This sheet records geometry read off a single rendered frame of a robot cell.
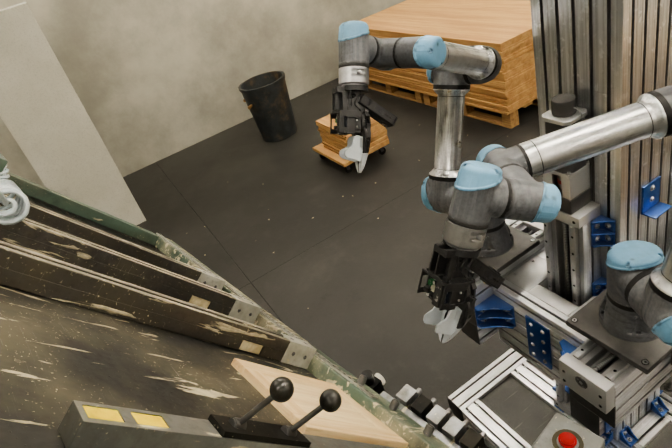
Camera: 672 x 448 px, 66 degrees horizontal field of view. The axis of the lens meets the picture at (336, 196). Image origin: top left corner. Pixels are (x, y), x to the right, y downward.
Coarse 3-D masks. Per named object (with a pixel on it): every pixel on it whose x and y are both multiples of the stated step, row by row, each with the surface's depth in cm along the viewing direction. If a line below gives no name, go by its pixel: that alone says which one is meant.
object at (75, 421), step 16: (64, 416) 66; (80, 416) 63; (128, 416) 69; (160, 416) 74; (176, 416) 77; (64, 432) 64; (80, 432) 63; (96, 432) 64; (112, 432) 65; (128, 432) 67; (144, 432) 68; (160, 432) 70; (176, 432) 72; (192, 432) 74; (208, 432) 77
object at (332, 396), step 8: (328, 392) 86; (336, 392) 87; (320, 400) 86; (328, 400) 86; (336, 400) 86; (320, 408) 87; (328, 408) 86; (336, 408) 86; (304, 416) 89; (312, 416) 88; (296, 424) 89; (288, 432) 89; (296, 432) 90
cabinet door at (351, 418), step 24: (240, 360) 131; (264, 384) 122; (312, 384) 144; (288, 408) 113; (312, 408) 123; (360, 408) 145; (312, 432) 109; (336, 432) 115; (360, 432) 123; (384, 432) 134
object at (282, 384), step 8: (272, 384) 78; (280, 384) 78; (288, 384) 78; (272, 392) 78; (280, 392) 77; (288, 392) 78; (264, 400) 80; (272, 400) 80; (280, 400) 78; (256, 408) 80; (248, 416) 81; (232, 424) 81; (240, 424) 81
